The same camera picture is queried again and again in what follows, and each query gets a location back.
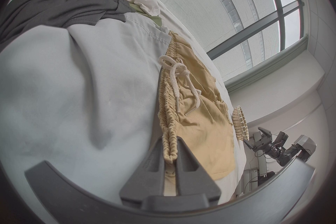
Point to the tan shorts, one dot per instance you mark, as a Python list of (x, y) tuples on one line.
[(202, 118)]

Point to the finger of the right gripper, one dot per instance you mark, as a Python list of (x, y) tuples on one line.
[(249, 144)]

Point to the pale blue garment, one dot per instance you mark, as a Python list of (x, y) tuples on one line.
[(78, 99)]

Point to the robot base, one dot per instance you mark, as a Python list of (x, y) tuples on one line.
[(262, 173)]

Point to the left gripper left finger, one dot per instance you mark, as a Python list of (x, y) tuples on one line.
[(147, 178)]

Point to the green garment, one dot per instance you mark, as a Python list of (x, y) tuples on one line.
[(157, 20)]

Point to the round woven basket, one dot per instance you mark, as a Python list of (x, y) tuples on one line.
[(240, 123)]

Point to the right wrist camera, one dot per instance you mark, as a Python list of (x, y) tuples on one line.
[(281, 139)]

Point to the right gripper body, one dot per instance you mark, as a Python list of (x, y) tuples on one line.
[(261, 140)]

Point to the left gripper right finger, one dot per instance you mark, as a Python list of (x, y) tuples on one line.
[(194, 178)]

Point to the bed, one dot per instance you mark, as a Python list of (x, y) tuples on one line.
[(237, 165)]

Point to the window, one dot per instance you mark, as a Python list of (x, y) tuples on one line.
[(223, 7)]

